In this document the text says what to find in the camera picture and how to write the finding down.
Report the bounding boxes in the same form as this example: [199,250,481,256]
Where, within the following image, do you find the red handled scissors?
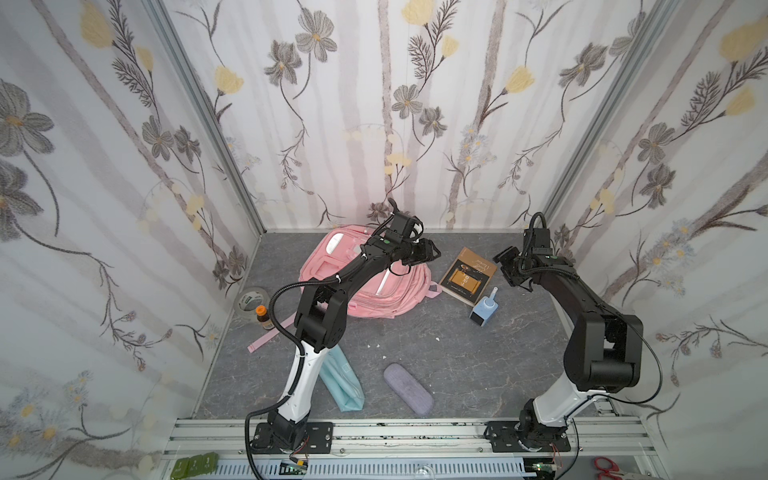
[593,457,625,480]

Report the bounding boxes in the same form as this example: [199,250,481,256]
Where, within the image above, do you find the teal pencil pouch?
[320,345,365,412]

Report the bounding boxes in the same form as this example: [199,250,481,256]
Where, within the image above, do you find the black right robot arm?
[493,212,664,452]

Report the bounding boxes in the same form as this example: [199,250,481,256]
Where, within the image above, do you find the orange cap brown bottle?
[255,305,274,331]

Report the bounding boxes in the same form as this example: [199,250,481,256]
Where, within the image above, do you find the white tape roll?
[236,287,270,320]

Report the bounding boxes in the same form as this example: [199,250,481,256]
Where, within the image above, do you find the pink student backpack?
[267,214,432,359]

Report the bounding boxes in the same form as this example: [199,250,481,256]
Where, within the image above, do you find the brown and black book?
[439,247,497,306]

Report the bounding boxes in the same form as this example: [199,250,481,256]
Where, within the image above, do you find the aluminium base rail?
[152,400,671,479]

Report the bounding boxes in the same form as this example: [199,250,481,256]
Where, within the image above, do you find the purple glasses case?
[383,363,434,417]

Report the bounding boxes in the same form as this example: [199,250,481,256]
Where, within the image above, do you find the green connector block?
[169,452,219,480]

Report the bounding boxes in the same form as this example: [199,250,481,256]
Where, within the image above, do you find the light blue stamp device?
[470,287,499,326]

